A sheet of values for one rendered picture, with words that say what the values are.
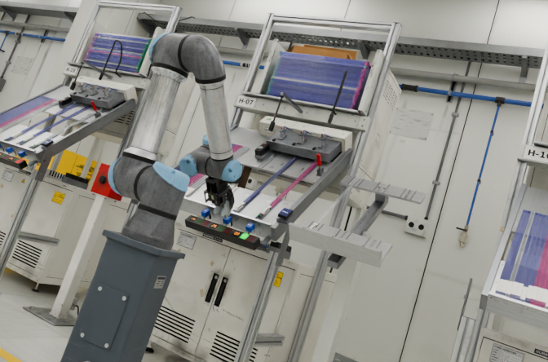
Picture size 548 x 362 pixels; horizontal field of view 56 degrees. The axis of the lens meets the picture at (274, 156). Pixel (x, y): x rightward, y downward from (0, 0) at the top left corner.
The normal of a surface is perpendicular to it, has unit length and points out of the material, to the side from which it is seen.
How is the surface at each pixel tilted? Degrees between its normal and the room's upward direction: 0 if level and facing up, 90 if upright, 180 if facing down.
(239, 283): 90
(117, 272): 90
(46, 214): 90
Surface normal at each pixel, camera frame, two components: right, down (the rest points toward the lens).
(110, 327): -0.22, -0.24
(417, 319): -0.43, -0.29
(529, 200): -0.07, -0.87
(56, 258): 0.85, 0.20
